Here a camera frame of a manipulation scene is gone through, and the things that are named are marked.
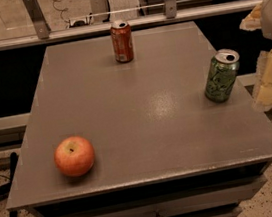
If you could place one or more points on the green soda can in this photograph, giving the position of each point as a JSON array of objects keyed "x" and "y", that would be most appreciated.
[{"x": 223, "y": 69}]

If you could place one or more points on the red apple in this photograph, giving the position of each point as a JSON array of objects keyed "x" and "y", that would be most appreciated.
[{"x": 74, "y": 156}]

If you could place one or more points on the grey drawer cabinet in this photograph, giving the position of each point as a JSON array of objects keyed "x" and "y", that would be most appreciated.
[{"x": 162, "y": 149}]

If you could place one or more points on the metal railing frame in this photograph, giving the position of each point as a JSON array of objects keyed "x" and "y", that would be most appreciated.
[{"x": 106, "y": 20}]

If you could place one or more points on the black stand with cable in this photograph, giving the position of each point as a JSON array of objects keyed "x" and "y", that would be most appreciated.
[{"x": 5, "y": 188}]

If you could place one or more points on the orange soda can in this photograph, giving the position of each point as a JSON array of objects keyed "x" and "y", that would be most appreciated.
[{"x": 122, "y": 41}]

